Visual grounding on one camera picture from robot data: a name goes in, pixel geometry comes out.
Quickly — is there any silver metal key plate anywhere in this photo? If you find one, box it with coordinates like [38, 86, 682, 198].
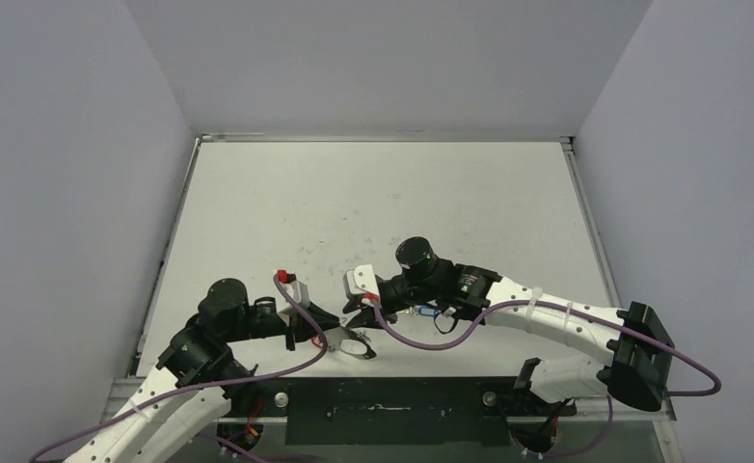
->
[325, 327, 377, 361]

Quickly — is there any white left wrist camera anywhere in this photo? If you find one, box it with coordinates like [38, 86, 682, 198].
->
[274, 270, 311, 321]

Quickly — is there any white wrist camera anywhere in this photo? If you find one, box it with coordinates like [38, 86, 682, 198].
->
[274, 270, 311, 321]
[343, 264, 380, 300]

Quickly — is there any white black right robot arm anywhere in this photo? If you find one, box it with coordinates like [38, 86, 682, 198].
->
[343, 236, 674, 414]

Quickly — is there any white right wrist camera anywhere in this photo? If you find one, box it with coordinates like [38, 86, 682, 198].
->
[343, 264, 380, 300]

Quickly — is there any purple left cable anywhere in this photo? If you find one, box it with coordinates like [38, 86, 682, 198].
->
[28, 274, 331, 463]

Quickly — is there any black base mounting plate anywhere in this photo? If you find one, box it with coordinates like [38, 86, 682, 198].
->
[217, 376, 577, 447]

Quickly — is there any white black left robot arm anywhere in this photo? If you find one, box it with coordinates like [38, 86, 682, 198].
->
[67, 272, 341, 462]

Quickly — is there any blue white key tag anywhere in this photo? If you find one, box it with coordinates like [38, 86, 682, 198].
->
[415, 306, 440, 318]

